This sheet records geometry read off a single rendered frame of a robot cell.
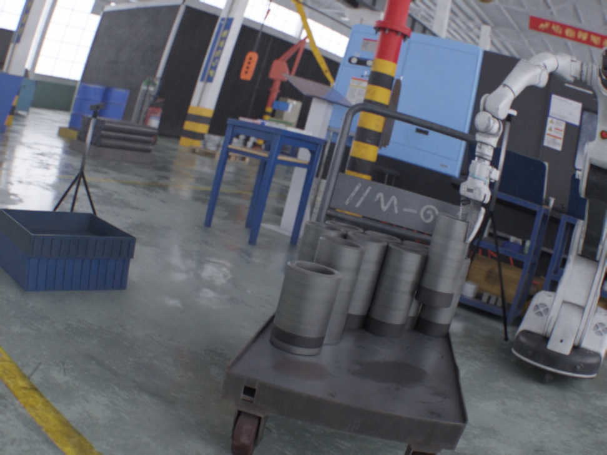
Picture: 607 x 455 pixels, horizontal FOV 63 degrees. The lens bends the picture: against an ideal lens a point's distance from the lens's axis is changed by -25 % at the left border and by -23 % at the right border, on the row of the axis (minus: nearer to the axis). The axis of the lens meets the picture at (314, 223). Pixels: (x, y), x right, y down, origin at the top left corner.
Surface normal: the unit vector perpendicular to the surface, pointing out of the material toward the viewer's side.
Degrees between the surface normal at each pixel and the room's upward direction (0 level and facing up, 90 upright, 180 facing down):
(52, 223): 90
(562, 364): 90
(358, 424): 90
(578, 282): 74
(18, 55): 90
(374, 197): 82
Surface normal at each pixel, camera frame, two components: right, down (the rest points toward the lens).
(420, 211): -0.11, -0.04
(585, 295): -0.43, -0.28
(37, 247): 0.80, 0.27
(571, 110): -0.53, -0.09
